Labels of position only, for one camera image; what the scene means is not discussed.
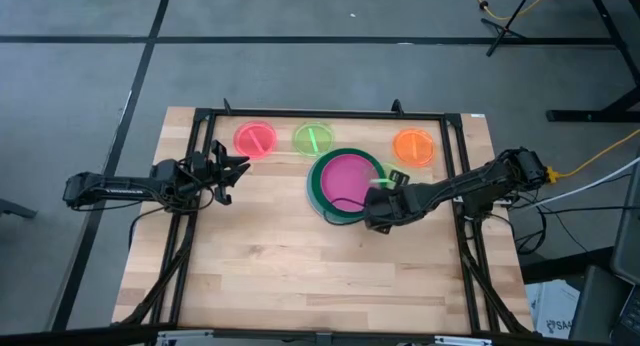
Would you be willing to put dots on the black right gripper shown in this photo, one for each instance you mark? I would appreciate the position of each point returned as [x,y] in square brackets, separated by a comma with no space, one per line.
[387,208]

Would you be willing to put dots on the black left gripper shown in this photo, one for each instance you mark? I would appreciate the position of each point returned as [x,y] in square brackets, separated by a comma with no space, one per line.
[212,171]

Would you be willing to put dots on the small green translucent plate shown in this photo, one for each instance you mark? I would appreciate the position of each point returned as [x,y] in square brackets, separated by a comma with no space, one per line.
[313,139]
[382,175]

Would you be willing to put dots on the small orange translucent plate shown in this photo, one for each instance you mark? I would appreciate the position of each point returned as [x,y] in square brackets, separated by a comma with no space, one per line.
[414,147]

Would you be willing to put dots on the small red translucent plate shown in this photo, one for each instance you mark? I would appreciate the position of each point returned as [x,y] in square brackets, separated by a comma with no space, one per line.
[255,140]

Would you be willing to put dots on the large pink plastic plate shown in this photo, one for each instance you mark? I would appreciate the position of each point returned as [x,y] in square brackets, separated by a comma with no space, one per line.
[345,181]

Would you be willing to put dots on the large dark green plate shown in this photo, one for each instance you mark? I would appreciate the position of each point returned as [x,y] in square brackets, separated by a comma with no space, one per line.
[315,206]

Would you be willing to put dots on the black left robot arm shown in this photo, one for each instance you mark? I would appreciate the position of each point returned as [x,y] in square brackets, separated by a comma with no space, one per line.
[120,186]

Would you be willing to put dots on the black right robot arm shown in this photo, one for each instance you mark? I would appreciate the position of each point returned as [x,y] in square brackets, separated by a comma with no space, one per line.
[480,181]

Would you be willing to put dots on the large pale mint plate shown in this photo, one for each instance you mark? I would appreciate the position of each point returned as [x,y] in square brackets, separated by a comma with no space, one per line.
[308,190]

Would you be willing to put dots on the black front crossbeam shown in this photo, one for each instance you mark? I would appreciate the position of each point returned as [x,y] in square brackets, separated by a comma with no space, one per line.
[320,337]

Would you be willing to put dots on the black tripod stand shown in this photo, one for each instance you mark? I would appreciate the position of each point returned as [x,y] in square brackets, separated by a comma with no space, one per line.
[505,28]

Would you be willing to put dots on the black floor foot bar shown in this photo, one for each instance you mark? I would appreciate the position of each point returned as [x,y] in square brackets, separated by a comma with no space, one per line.
[565,266]

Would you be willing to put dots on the white printed cardboard box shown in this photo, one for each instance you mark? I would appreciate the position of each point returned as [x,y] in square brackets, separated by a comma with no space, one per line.
[552,308]

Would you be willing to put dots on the grey chair base leg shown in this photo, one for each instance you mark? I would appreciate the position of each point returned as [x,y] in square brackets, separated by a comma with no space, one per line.
[17,209]

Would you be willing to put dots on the dark grey chair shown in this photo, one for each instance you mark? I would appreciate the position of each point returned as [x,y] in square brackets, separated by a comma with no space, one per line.
[615,296]

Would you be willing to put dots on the black metal table frame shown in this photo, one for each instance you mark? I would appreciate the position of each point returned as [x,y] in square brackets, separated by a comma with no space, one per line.
[325,113]

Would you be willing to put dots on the black desk leg frame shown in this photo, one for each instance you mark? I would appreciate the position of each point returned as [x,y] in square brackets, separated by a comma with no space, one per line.
[590,115]

